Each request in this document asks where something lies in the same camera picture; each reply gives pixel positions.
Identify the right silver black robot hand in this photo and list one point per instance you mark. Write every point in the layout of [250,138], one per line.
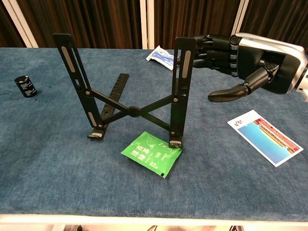
[260,55]

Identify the black folding stand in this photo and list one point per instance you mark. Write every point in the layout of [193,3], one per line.
[179,113]

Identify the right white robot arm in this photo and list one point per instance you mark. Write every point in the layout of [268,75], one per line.
[302,83]

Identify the postcard with blue red picture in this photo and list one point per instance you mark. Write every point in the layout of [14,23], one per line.
[264,138]

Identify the blue white plastic packet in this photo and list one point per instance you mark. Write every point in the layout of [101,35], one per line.
[161,56]

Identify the green tea sachet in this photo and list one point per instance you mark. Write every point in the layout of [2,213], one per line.
[149,154]

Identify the dark pleated curtain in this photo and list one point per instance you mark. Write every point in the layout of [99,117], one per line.
[103,21]

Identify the blue table cloth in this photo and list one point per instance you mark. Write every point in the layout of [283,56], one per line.
[48,168]

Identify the white frame post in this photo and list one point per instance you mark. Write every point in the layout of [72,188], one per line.
[20,24]
[146,24]
[240,16]

